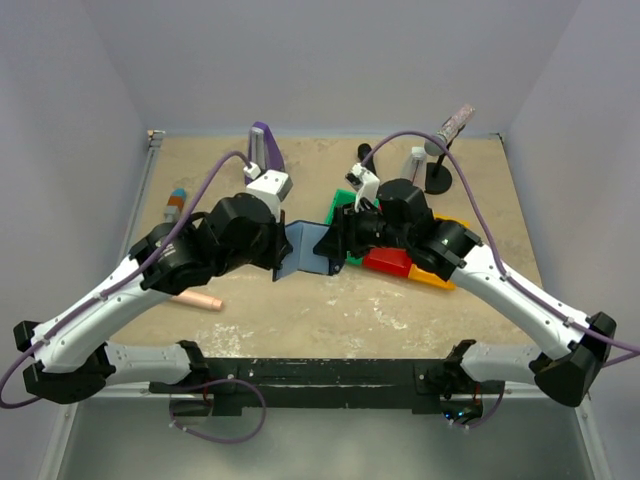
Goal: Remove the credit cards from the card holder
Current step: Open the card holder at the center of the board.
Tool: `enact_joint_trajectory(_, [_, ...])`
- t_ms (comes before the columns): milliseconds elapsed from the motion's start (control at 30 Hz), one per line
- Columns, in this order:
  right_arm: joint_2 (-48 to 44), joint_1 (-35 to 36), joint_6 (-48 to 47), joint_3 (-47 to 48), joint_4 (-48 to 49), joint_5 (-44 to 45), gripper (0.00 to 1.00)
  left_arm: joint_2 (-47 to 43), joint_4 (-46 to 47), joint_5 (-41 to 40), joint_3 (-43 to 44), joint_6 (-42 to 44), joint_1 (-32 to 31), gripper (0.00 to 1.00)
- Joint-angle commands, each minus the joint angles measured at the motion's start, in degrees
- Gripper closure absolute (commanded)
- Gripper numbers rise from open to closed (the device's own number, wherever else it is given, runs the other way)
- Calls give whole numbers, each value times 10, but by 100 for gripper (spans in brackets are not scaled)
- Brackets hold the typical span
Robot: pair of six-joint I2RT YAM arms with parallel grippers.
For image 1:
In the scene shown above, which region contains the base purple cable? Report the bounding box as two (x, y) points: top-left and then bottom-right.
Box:
(168, 377), (269, 444)

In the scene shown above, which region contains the black microphone stand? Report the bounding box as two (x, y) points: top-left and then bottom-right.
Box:
(424, 141), (452, 195)

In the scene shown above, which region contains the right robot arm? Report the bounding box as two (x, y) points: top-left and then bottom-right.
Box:
(314, 173), (616, 407)

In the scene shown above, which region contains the green bin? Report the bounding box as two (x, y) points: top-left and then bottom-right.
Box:
(325, 189), (378, 268)

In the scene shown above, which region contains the silver microphone on stand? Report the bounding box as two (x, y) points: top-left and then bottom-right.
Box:
(424, 104), (476, 157)

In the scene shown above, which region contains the purple metronome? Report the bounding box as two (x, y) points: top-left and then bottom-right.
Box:
(248, 121), (285, 172)

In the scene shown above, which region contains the red bin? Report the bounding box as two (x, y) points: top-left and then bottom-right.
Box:
(362, 247), (412, 278)

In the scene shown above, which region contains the blue grey toy tool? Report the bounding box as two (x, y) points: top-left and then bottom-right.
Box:
(163, 188), (187, 223)

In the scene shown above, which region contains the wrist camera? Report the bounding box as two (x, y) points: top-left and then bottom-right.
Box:
(345, 163), (380, 212)
(243, 162), (293, 219)

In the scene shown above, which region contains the orange bin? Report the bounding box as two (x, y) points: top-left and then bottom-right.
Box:
(408, 214), (470, 291)

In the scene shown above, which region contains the clear metronome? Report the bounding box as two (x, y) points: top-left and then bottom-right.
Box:
(401, 146), (427, 189)

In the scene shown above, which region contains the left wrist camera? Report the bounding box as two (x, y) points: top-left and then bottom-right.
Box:
(243, 162), (293, 219)

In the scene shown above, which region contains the pink cylinder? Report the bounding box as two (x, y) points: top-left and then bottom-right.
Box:
(170, 290), (223, 311)

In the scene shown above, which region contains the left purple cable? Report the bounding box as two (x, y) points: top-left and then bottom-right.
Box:
(0, 150), (256, 410)

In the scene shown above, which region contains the blue card holder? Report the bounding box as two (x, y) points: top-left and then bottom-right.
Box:
(272, 220), (334, 282)

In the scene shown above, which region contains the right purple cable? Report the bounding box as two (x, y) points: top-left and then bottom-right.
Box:
(359, 130), (640, 369)

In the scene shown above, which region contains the black microphone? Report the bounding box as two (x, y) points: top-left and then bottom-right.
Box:
(357, 143), (378, 176)

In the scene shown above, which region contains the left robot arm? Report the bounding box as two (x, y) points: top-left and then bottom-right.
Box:
(14, 193), (292, 404)

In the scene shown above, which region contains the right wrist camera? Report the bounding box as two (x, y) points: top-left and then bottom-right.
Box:
(345, 163), (380, 212)

